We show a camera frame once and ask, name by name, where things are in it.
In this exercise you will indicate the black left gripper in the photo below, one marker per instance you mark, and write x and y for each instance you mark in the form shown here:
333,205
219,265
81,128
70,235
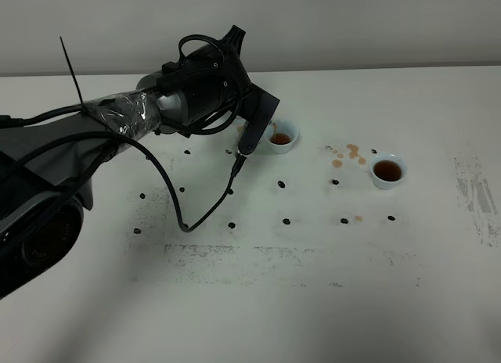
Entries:
232,43

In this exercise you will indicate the light blue porcelain teapot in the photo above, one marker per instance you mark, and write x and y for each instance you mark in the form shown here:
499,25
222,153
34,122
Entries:
269,131

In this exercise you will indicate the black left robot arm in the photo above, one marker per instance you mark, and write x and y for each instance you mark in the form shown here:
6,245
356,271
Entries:
47,161

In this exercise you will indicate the light blue teacup near teapot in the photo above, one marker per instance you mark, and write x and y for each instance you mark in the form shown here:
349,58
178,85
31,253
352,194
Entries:
283,139

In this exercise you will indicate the light blue teacup far right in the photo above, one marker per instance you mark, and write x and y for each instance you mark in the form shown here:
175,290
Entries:
387,170

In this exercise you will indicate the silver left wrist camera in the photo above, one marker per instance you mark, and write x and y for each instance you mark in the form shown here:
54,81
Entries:
257,110

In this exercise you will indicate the black cable tie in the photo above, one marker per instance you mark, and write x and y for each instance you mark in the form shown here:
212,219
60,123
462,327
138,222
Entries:
71,69

